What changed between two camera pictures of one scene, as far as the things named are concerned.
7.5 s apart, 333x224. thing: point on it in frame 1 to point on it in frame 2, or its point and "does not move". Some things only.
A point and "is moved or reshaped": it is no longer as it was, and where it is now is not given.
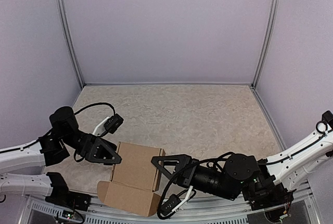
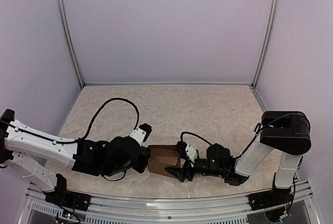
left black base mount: (61, 194) does not move
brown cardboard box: (133, 180) is moved or reshaped
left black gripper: (90, 146) to (140, 167)
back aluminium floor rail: (167, 84) does not move
